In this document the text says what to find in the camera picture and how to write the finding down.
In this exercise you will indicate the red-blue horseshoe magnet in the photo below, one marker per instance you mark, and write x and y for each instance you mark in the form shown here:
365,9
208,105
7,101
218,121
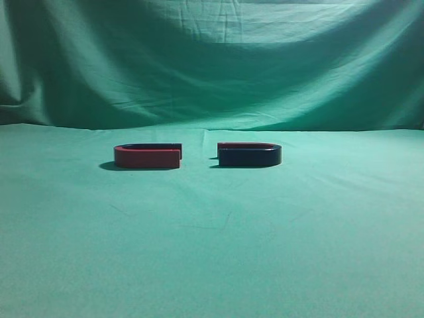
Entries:
248,154
148,156

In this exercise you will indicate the green cloth backdrop and cover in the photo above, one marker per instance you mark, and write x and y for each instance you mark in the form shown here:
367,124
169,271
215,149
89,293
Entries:
335,230

